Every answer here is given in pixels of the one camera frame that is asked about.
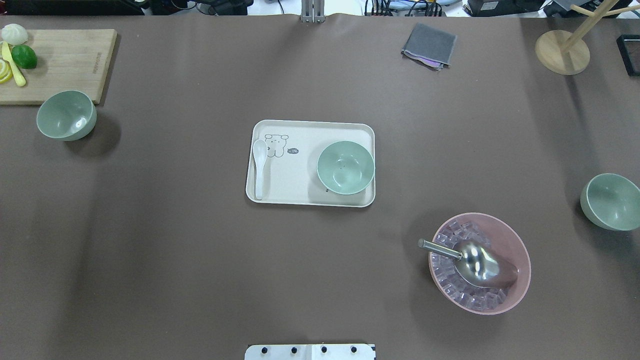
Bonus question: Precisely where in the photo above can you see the green bowl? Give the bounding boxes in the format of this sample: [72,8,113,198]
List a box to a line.
[580,173,640,231]
[36,89,98,142]
[316,140,376,195]

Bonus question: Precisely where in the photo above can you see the green bowl on tray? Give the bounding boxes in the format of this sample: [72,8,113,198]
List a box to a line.
[316,140,376,195]

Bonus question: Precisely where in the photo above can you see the cream bunny serving tray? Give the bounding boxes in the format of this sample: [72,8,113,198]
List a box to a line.
[246,120,376,208]

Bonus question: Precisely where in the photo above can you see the grey folded cloth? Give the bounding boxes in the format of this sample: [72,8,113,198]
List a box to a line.
[401,23,458,71]

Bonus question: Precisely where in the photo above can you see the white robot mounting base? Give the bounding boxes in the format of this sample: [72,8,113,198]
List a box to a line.
[244,342,377,360]

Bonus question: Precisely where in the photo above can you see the pink bowl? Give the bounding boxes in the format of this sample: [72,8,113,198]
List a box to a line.
[429,212,531,315]

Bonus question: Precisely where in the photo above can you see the metal ice scoop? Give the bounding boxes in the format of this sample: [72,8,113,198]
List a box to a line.
[417,238,518,289]

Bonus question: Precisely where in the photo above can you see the clear ice cubes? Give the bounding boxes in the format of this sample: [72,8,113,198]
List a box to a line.
[430,220,509,312]

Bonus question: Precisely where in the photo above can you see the bamboo cutting board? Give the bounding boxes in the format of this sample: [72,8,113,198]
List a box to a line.
[0,29,117,105]

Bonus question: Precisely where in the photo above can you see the wooden stand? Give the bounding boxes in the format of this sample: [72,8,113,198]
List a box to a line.
[535,0,640,76]

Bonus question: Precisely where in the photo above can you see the green lime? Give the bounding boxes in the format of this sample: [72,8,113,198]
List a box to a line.
[11,44,38,69]

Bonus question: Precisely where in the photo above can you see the black box at edge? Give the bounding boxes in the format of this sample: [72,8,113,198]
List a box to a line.
[616,34,640,76]

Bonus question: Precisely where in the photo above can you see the yellow plastic knife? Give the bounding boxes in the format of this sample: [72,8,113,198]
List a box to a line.
[1,41,26,87]

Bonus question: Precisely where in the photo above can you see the metal camera post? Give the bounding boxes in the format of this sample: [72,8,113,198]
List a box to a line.
[301,0,326,24]

